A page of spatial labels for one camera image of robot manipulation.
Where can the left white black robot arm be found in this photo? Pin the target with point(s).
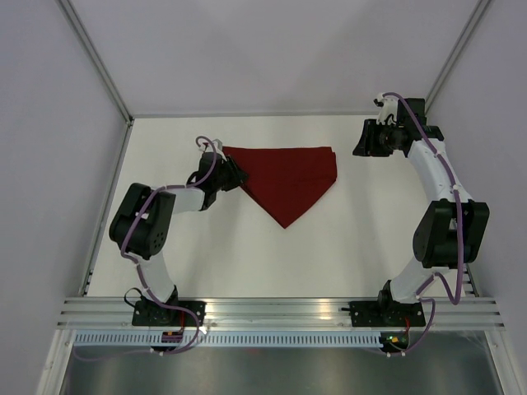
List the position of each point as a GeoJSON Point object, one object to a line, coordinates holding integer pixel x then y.
{"type": "Point", "coordinates": [141, 226]}

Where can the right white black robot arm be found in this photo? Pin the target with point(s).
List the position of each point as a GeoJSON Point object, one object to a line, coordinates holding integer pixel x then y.
{"type": "Point", "coordinates": [451, 231]}

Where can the white slotted cable duct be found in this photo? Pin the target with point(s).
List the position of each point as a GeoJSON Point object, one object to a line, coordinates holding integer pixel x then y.
{"type": "Point", "coordinates": [234, 339]}

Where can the red cloth napkin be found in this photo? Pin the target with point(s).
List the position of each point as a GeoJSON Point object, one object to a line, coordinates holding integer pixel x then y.
{"type": "Point", "coordinates": [286, 182]}

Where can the right robot arm base mount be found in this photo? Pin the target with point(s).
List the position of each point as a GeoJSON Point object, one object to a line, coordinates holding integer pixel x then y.
{"type": "Point", "coordinates": [370, 314]}

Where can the aluminium frame rail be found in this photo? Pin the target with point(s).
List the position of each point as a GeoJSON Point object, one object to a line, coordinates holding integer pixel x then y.
{"type": "Point", "coordinates": [273, 314]}

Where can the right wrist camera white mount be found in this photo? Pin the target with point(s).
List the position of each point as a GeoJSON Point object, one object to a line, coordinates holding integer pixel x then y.
{"type": "Point", "coordinates": [388, 105]}

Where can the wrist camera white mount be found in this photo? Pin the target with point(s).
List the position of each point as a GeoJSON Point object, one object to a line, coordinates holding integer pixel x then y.
{"type": "Point", "coordinates": [213, 147]}
{"type": "Point", "coordinates": [388, 105]}

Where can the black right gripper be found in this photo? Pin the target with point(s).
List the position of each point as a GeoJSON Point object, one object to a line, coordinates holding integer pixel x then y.
{"type": "Point", "coordinates": [367, 146]}

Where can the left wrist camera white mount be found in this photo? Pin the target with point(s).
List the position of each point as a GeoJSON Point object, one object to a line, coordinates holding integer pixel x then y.
{"type": "Point", "coordinates": [213, 147]}

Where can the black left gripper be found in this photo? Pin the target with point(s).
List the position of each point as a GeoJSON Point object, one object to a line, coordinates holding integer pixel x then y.
{"type": "Point", "coordinates": [238, 176]}

